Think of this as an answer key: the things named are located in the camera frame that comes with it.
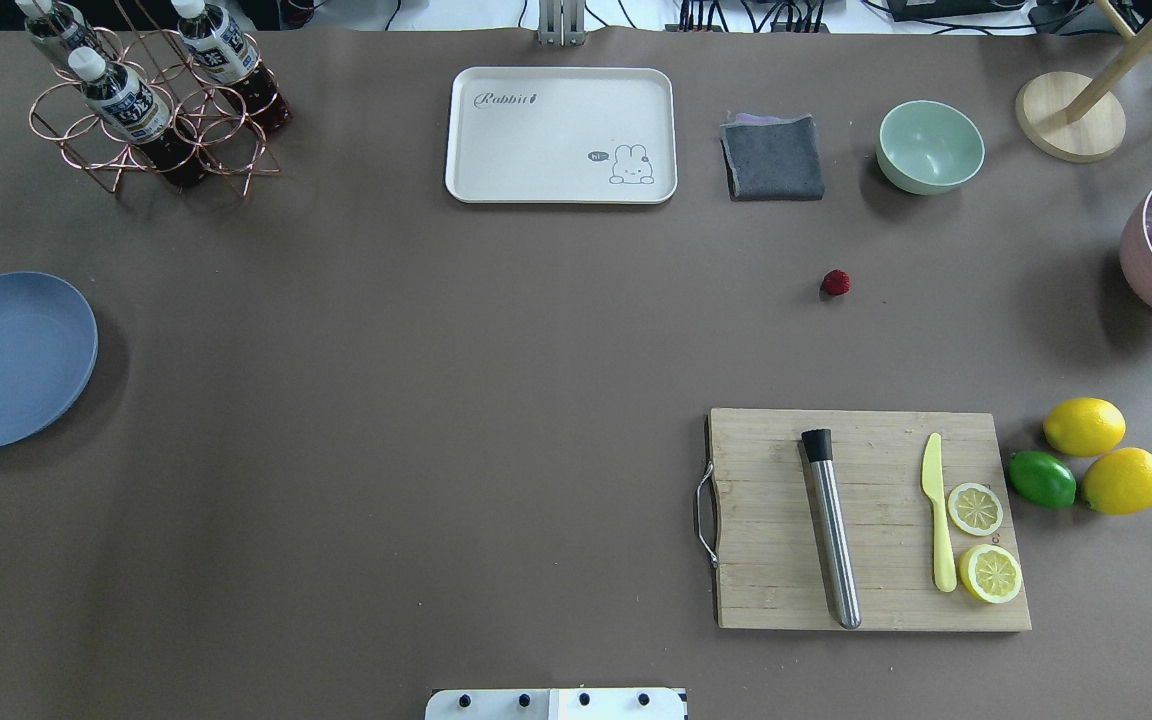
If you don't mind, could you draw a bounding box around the wooden stand with base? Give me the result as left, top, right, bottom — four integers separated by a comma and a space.
1014, 18, 1152, 162

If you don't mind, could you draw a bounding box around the blue round plate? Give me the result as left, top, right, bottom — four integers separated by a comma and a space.
0, 272, 99, 447

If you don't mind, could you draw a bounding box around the copper wire bottle rack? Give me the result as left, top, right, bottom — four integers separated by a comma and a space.
29, 1, 280, 195

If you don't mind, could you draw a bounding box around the cream rabbit tray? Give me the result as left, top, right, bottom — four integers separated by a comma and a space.
444, 67, 679, 204

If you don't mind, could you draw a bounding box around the yellow lemon lower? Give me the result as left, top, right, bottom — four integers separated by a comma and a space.
1082, 447, 1152, 515

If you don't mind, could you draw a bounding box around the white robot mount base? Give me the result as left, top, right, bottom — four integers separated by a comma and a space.
424, 687, 689, 719

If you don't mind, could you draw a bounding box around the grey folded cloth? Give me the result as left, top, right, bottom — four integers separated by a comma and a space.
721, 113, 826, 200

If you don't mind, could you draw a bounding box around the steel muddler black tip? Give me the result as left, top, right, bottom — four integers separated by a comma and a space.
801, 429, 863, 630

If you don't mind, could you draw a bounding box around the lemon slice upper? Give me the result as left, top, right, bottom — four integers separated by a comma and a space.
946, 483, 1005, 537

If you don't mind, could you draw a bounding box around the wooden cutting board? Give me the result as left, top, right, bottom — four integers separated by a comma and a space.
708, 407, 1030, 632

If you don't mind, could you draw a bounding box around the tea bottle right back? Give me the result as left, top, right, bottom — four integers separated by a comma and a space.
172, 1, 291, 135

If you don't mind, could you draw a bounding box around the green lime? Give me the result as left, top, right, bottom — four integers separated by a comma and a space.
1007, 450, 1078, 509

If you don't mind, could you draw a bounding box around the yellow plastic knife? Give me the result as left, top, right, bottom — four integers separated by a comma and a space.
920, 432, 957, 593

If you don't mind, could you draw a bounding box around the red strawberry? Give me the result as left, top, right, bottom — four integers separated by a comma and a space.
820, 270, 852, 297

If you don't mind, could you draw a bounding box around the lemon half lower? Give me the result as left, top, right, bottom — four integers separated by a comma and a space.
957, 544, 1023, 602

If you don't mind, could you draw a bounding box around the yellow lemon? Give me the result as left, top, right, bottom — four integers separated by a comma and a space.
1043, 397, 1126, 457
1082, 447, 1152, 515

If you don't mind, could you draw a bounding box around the yellow lemon upper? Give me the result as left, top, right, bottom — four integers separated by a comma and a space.
1043, 397, 1126, 457

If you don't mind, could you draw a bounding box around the green bowl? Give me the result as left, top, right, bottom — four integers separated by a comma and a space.
876, 100, 986, 196

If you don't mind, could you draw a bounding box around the tea bottle front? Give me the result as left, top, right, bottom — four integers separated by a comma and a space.
67, 47, 209, 188

